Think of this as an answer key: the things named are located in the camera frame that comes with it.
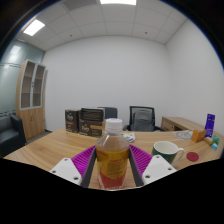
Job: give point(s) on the purple stand-up pouch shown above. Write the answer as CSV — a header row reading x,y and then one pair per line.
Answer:
x,y
210,125

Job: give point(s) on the tan small packet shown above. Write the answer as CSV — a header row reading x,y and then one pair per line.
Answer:
x,y
208,140

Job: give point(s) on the dark padded office chair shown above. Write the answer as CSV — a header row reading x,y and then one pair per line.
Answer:
x,y
111,112

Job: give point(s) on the black sofa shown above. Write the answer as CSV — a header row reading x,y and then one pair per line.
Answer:
x,y
10,135

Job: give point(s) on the wooden shelf cabinet glass doors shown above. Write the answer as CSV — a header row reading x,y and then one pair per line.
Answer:
x,y
31,96

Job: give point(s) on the green flat packet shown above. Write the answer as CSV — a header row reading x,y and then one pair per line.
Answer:
x,y
216,139

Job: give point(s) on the round white printed disc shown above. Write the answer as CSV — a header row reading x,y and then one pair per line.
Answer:
x,y
184,135

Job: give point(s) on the amber drink bottle white cap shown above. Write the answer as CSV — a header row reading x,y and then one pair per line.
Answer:
x,y
112,156

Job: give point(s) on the large rectangular ceiling light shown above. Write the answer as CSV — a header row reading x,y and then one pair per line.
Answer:
x,y
118,1

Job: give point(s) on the dark brown printed carton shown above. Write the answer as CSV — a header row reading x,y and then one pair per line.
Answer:
x,y
72,120

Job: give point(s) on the flat round red coaster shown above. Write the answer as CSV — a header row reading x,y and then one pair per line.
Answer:
x,y
192,156

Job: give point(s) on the green and white mug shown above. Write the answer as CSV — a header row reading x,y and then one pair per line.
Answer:
x,y
165,151

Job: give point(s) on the wooden side desk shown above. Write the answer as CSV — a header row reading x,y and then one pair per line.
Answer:
x,y
178,122

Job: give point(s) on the grey ceiling air vent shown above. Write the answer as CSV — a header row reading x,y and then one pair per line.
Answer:
x,y
78,4

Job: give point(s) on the small rectangular ceiling light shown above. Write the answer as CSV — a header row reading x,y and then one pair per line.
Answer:
x,y
34,27

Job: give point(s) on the white printed leaflet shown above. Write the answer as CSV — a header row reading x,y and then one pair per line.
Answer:
x,y
129,136

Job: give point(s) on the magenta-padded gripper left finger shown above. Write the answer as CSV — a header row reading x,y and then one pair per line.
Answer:
x,y
81,160

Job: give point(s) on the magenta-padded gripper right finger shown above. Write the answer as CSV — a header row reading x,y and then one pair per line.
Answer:
x,y
143,160

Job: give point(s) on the orange cardboard box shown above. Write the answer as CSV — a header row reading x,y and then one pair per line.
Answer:
x,y
198,135

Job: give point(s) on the grey mesh office chair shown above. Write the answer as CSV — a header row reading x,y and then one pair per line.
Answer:
x,y
142,120

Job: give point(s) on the small light blue packet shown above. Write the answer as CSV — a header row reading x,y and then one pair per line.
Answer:
x,y
214,146

